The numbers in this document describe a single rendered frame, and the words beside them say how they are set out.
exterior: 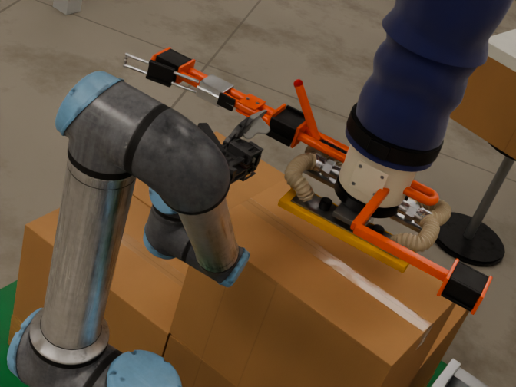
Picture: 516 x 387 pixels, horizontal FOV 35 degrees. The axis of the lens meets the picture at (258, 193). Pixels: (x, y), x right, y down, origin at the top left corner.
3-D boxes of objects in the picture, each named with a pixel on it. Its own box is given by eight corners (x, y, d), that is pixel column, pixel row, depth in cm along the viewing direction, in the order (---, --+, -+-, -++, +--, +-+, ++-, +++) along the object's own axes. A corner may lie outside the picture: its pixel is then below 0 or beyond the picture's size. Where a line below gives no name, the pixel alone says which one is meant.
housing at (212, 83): (230, 99, 211) (235, 84, 209) (218, 107, 206) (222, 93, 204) (208, 87, 213) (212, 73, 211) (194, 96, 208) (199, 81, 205)
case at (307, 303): (407, 391, 240) (462, 293, 217) (336, 469, 210) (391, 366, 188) (252, 276, 262) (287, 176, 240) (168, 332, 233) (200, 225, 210)
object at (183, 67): (191, 76, 215) (196, 59, 212) (176, 84, 209) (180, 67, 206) (165, 63, 217) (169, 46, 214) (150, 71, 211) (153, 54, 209)
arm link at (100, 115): (67, 431, 159) (134, 135, 112) (-2, 383, 163) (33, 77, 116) (114, 380, 171) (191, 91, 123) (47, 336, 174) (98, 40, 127)
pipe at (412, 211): (441, 211, 207) (449, 193, 204) (411, 258, 188) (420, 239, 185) (324, 151, 216) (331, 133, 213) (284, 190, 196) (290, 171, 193)
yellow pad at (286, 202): (415, 253, 196) (423, 237, 193) (402, 274, 188) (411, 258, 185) (293, 189, 204) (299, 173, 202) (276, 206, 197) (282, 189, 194)
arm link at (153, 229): (175, 272, 175) (190, 230, 168) (131, 246, 178) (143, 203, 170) (196, 251, 183) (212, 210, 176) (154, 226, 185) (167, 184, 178)
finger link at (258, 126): (282, 120, 189) (258, 150, 186) (262, 108, 191) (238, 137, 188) (281, 113, 186) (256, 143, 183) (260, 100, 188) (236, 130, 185)
